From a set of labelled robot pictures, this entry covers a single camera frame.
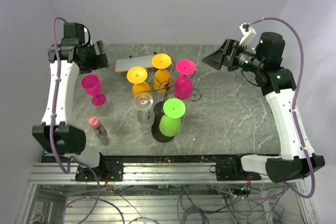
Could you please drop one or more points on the clear wine glass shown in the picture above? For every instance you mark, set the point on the clear wine glass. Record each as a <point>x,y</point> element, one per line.
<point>143,102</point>

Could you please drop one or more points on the wire wine glass rack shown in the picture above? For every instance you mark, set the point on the wire wine glass rack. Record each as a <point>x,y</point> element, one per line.
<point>159,98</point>

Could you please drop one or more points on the pink capped small bottle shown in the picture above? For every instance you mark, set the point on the pink capped small bottle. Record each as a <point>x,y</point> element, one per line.
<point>98,127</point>

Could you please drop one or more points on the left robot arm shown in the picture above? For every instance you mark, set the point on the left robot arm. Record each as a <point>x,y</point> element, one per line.
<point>75,54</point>

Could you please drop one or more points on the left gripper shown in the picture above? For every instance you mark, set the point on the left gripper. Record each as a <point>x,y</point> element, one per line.
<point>101,61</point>

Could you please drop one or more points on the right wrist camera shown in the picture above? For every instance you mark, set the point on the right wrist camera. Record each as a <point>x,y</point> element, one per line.
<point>248,33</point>

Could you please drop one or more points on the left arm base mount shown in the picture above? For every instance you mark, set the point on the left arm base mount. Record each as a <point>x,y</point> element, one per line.
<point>110,170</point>

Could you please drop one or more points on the aluminium rail frame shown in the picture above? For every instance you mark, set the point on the aluminium rail frame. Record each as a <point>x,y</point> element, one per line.
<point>160,193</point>

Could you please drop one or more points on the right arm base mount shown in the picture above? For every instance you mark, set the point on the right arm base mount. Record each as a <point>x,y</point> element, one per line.
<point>230,169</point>

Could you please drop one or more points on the pink wine glass front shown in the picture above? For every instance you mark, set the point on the pink wine glass front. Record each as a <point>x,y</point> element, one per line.
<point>92,86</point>

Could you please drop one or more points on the orange wine glass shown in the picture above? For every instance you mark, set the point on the orange wine glass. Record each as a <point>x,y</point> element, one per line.
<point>137,76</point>
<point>162,80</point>

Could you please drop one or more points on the pink wine glass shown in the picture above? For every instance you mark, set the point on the pink wine glass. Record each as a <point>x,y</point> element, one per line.
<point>183,84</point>
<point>92,86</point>

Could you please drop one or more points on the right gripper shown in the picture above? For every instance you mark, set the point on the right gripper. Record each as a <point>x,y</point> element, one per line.
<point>226,55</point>

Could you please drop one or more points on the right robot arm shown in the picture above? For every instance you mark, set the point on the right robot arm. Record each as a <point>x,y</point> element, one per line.
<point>297,157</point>

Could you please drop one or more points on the yellow framed mirror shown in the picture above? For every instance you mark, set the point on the yellow framed mirror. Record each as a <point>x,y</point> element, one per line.
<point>124,65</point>

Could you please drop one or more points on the green wine glass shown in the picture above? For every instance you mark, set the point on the green wine glass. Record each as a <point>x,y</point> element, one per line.
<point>170,122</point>

